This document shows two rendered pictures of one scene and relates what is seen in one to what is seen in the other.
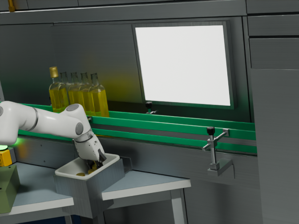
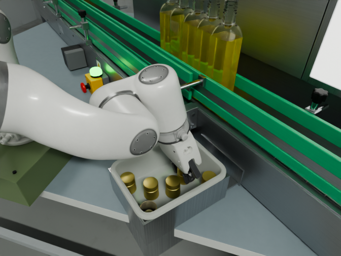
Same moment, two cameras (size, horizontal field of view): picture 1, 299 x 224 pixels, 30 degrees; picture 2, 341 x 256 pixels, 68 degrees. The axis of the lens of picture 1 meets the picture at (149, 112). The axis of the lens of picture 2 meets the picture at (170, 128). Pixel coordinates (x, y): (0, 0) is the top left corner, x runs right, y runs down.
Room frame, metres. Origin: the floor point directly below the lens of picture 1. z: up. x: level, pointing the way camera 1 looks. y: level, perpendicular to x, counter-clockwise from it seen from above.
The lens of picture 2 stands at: (1.66, 0.13, 1.27)
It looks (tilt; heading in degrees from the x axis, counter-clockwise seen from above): 39 degrees down; 19
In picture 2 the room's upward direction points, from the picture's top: straight up
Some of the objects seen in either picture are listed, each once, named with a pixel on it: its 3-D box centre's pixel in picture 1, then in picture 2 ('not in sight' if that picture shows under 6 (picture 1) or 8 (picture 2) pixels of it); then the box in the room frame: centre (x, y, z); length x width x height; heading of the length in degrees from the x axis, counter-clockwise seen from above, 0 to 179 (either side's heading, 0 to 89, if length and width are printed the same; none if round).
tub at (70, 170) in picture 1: (89, 173); (168, 180); (2.03, 0.27, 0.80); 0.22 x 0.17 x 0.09; 143
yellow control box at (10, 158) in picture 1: (4, 157); (97, 84); (2.38, 0.68, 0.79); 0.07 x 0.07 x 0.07; 53
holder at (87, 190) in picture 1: (94, 173); (177, 178); (2.05, 0.25, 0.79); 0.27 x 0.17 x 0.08; 143
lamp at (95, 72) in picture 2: (2, 146); (95, 71); (2.39, 0.68, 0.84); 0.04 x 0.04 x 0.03
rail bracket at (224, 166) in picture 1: (217, 155); not in sight; (1.79, -0.21, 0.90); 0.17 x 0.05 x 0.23; 143
